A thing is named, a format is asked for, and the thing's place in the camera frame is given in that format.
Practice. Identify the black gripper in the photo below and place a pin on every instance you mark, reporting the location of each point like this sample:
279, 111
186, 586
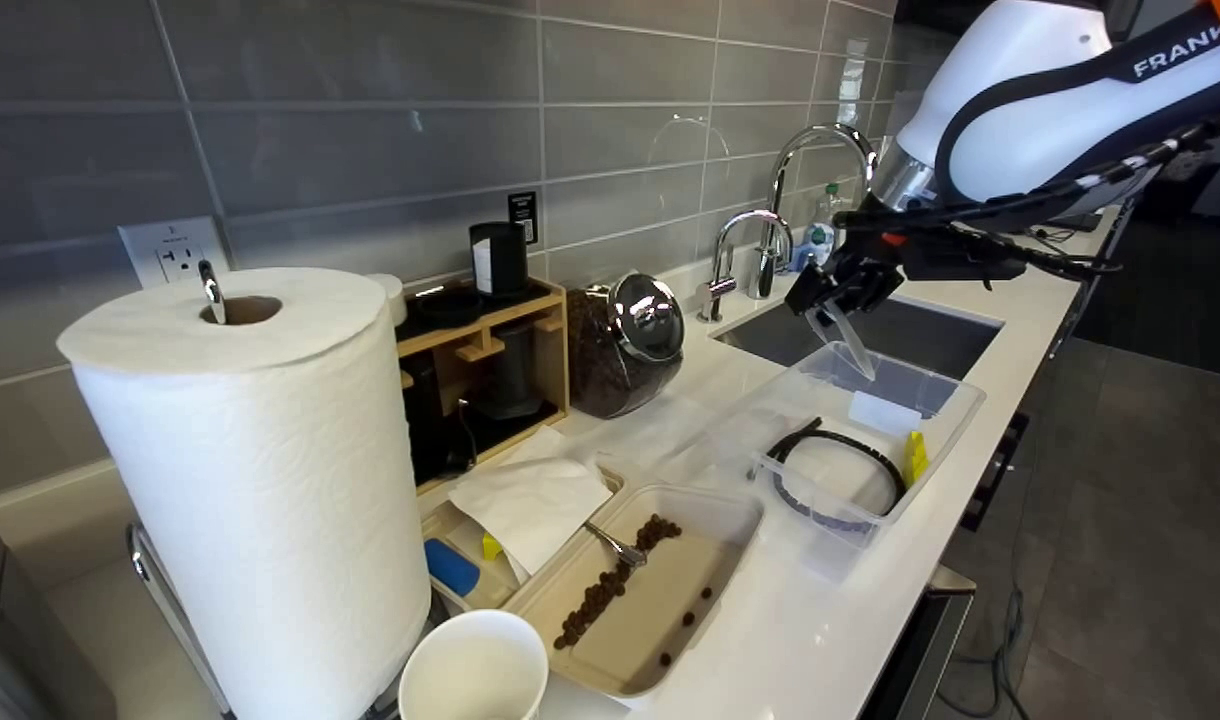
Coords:
868, 255

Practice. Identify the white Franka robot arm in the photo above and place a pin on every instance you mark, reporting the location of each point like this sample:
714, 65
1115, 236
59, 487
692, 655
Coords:
1034, 106

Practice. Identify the clear plastic tote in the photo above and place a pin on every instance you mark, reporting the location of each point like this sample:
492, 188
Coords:
929, 403

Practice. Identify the grey metal tray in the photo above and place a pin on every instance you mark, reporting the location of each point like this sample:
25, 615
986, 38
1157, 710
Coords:
929, 335

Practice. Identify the small chrome faucet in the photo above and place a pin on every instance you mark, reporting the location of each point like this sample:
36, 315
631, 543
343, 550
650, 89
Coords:
728, 261

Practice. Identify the large chrome faucet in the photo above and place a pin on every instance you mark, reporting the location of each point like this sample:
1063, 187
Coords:
803, 154

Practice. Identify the yellow plastic strip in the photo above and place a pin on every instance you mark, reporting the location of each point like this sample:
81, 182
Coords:
913, 460

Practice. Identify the black cylindrical canister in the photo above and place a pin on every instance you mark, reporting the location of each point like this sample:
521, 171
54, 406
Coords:
499, 261

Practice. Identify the wooden organizer box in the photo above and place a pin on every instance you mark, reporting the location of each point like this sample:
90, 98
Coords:
503, 363

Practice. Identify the tray with coffee beans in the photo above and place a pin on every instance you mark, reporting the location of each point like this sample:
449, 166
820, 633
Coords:
634, 602

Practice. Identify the white napkin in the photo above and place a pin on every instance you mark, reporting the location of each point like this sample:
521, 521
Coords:
533, 507

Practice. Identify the blue sponge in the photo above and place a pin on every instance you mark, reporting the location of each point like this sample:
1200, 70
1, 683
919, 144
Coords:
453, 570

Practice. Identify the white paper cup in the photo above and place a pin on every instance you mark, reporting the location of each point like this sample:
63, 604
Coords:
473, 673

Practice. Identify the white paper towel roll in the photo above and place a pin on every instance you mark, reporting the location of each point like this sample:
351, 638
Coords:
262, 507

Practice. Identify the small black wall outlet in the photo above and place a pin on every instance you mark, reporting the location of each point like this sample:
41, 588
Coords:
521, 216

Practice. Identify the white wall outlet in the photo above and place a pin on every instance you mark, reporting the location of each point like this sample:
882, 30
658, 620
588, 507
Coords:
169, 249

